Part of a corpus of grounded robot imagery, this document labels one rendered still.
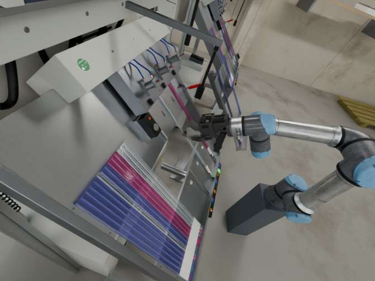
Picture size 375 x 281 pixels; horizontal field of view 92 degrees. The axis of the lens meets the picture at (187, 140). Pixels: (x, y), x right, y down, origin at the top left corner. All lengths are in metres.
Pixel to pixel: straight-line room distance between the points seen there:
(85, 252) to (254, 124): 0.79
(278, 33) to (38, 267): 4.66
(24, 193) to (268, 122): 0.64
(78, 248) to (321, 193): 1.03
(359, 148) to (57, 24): 0.96
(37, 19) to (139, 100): 0.27
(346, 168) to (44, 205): 0.94
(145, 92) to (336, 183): 0.83
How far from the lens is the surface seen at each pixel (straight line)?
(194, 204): 0.81
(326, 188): 1.00
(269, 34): 4.48
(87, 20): 0.48
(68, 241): 0.92
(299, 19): 4.58
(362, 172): 0.88
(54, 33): 0.42
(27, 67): 0.62
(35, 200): 0.43
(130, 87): 0.54
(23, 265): 1.61
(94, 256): 0.89
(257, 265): 1.80
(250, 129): 0.67
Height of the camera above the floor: 1.49
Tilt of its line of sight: 46 degrees down
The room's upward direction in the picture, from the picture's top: 23 degrees clockwise
